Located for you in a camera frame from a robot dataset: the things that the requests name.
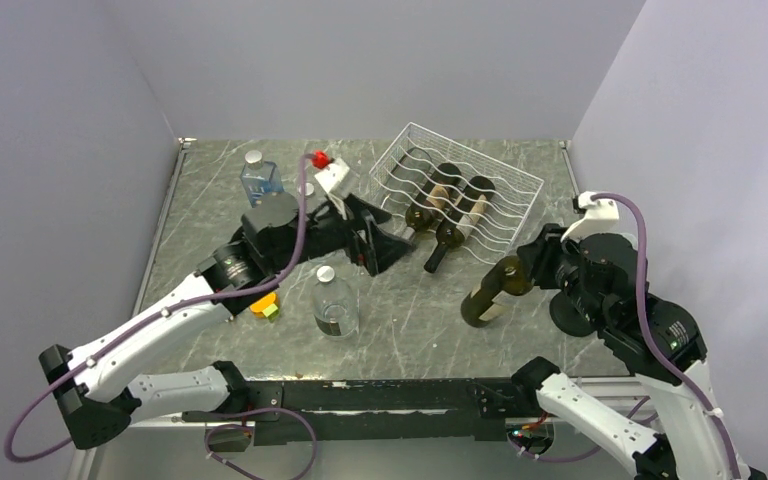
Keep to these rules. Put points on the orange green toy block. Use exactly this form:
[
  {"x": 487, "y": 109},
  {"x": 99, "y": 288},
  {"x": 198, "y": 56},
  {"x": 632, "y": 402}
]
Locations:
[{"x": 267, "y": 307}]

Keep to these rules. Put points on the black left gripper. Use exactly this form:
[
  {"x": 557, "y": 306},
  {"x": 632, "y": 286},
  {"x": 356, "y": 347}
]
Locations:
[{"x": 379, "y": 251}]

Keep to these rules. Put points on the green labelled wine bottle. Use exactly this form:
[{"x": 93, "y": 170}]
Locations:
[{"x": 496, "y": 292}]

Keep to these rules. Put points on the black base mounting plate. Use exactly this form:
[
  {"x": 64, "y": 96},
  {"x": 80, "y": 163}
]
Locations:
[{"x": 483, "y": 409}]

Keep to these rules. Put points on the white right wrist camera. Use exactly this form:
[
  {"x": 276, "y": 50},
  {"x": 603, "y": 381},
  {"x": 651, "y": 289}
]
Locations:
[{"x": 597, "y": 216}]

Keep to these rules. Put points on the small clear silver-cap bottle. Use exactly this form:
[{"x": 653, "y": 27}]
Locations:
[{"x": 306, "y": 190}]

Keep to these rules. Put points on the blue water bottle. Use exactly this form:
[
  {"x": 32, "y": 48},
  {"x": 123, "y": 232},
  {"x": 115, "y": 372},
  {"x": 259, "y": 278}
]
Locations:
[{"x": 259, "y": 177}]

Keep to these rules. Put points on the dark olive wine bottle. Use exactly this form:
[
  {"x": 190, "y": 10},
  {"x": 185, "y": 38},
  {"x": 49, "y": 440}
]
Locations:
[{"x": 433, "y": 197}]

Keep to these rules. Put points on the clear silver cap bottle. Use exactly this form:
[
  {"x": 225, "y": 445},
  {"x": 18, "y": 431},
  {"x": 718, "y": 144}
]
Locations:
[{"x": 335, "y": 304}]

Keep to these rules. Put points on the black microphone stand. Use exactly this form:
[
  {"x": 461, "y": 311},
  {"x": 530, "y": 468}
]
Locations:
[{"x": 573, "y": 314}]

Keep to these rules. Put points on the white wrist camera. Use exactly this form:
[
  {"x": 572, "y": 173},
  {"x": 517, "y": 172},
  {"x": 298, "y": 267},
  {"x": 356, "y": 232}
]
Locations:
[
  {"x": 338, "y": 182},
  {"x": 597, "y": 216}
]

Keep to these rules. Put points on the white wire wine rack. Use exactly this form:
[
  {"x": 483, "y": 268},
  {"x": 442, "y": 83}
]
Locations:
[{"x": 516, "y": 190}]

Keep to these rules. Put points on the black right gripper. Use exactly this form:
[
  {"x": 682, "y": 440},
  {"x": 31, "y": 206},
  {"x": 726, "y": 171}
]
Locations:
[{"x": 536, "y": 257}]

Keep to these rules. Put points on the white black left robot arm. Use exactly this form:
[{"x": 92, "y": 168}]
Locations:
[{"x": 103, "y": 387}]

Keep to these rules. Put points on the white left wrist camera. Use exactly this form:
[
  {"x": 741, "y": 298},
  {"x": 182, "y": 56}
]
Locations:
[{"x": 338, "y": 182}]

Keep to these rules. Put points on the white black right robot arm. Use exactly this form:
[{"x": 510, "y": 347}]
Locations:
[{"x": 600, "y": 285}]

